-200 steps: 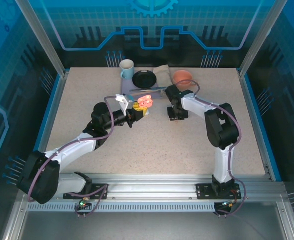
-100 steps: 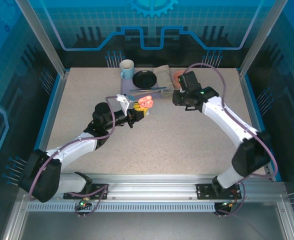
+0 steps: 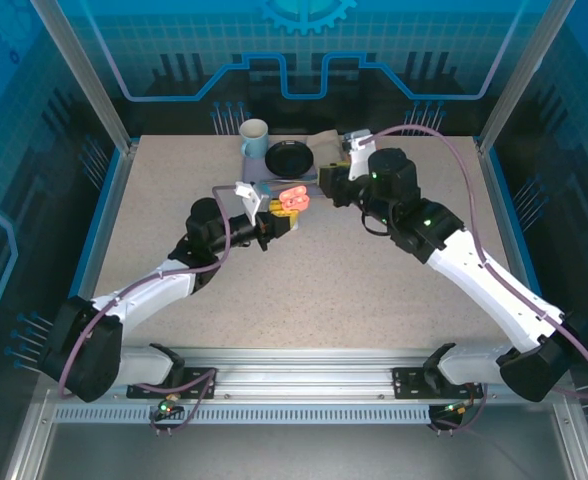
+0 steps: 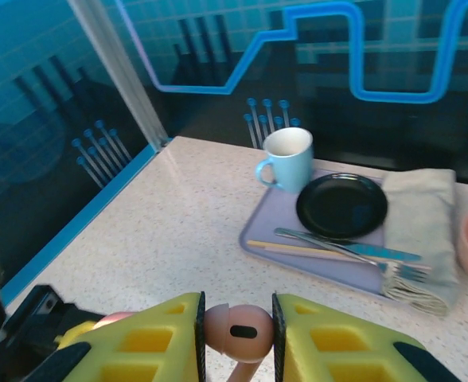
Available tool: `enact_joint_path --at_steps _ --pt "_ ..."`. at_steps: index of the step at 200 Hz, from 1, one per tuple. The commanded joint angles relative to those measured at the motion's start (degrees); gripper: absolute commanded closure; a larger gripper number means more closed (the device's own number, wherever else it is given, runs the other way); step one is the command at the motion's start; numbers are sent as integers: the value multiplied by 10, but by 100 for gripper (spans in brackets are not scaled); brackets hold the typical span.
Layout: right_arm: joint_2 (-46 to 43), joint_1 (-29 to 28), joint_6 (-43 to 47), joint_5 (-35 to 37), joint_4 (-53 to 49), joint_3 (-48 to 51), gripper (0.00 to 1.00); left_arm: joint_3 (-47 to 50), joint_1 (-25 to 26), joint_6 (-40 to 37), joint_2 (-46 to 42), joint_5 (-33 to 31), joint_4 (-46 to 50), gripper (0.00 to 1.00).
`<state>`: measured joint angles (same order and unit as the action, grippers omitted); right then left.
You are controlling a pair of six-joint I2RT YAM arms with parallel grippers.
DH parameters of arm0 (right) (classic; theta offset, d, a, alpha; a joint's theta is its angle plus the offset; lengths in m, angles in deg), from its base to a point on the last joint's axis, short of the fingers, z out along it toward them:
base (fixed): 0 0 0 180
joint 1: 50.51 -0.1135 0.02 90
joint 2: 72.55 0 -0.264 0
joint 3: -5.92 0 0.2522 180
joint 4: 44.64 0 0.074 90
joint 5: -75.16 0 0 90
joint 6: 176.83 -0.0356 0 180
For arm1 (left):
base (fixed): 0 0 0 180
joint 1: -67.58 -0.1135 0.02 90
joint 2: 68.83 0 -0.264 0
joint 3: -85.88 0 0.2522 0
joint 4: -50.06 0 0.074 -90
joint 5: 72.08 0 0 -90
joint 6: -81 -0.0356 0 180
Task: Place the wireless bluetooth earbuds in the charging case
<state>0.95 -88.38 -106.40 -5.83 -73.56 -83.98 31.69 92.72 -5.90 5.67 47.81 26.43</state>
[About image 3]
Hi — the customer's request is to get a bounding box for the aluminium frame beam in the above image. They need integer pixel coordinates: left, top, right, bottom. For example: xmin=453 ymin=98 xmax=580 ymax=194
xmin=38 ymin=347 xmax=575 ymax=407

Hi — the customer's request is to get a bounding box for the blue ceramic mug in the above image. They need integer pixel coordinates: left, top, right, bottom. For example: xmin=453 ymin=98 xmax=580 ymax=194
xmin=237 ymin=118 xmax=270 ymax=159

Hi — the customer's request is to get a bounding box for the lavender place mat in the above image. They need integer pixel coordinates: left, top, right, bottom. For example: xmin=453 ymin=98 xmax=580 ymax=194
xmin=242 ymin=154 xmax=325 ymax=196

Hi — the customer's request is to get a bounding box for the slotted grey cable duct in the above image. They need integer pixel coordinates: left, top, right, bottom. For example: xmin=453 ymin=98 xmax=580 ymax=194
xmin=53 ymin=405 xmax=433 ymax=425

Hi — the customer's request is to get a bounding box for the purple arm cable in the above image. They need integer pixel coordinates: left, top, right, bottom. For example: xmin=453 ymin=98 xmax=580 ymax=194
xmin=56 ymin=184 xmax=239 ymax=437
xmin=368 ymin=123 xmax=588 ymax=436

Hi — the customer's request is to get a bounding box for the grey metal base tray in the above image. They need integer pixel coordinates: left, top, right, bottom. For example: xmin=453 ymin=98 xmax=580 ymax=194
xmin=3 ymin=389 xmax=588 ymax=480

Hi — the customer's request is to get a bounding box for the beige folded cloth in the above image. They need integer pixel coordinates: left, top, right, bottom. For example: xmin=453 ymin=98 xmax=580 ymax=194
xmin=306 ymin=128 xmax=348 ymax=171

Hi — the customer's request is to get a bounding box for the pink earbud charging case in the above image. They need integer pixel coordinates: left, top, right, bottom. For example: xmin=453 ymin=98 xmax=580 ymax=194
xmin=279 ymin=184 xmax=313 ymax=210

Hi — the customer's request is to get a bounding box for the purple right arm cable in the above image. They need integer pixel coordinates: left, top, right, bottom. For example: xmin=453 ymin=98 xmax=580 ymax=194
xmin=368 ymin=123 xmax=588 ymax=436

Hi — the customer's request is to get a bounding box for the aluminium frame post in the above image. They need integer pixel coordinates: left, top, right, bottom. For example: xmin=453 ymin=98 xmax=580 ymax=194
xmin=28 ymin=0 xmax=138 ymax=156
xmin=476 ymin=0 xmax=578 ymax=154

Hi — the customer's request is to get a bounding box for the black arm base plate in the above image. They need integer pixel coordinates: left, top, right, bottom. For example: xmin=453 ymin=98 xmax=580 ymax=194
xmin=126 ymin=366 xmax=219 ymax=401
xmin=391 ymin=366 xmax=481 ymax=401

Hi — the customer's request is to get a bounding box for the aluminium side rail blue trim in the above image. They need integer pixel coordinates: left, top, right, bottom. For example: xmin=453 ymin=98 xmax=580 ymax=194
xmin=473 ymin=139 xmax=566 ymax=364
xmin=57 ymin=139 xmax=143 ymax=364

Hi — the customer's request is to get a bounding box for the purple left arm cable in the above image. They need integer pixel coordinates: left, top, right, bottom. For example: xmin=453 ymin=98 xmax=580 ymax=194
xmin=56 ymin=184 xmax=239 ymax=437

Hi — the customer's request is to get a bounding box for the black round plate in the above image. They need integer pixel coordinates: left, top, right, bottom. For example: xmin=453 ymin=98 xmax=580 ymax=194
xmin=265 ymin=139 xmax=316 ymax=177

